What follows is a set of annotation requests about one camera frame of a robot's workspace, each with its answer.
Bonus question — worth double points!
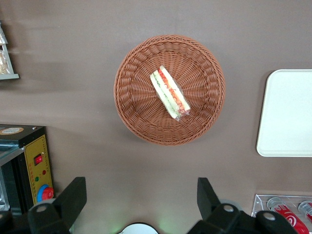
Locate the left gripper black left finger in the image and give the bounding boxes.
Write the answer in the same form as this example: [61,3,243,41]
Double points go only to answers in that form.
[27,176,87,234]

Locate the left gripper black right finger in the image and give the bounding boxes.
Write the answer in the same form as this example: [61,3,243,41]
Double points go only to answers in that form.
[187,177,256,234]

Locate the triangle sandwich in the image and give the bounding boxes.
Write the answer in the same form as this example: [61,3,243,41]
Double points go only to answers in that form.
[149,65,192,122]

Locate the cream rectangular tray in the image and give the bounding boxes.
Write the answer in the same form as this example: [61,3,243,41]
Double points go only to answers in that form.
[255,69,312,157]

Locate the round brown wicker basket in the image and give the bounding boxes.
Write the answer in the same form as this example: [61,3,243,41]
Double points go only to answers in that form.
[113,34,226,146]

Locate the clear acrylic bottle rack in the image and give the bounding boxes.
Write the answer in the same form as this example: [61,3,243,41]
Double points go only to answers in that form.
[251,194,312,234]

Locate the steel food pan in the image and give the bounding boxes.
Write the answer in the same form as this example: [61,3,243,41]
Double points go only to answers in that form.
[0,165,10,212]

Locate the black yellow hot food machine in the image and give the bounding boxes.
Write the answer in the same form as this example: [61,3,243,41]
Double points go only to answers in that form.
[0,124,55,215]

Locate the grey snack rack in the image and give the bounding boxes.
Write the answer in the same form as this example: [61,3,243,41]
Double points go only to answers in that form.
[0,20,20,80]

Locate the clear bag of crackers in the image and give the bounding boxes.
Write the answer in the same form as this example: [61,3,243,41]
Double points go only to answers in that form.
[0,24,8,45]
[0,50,12,75]

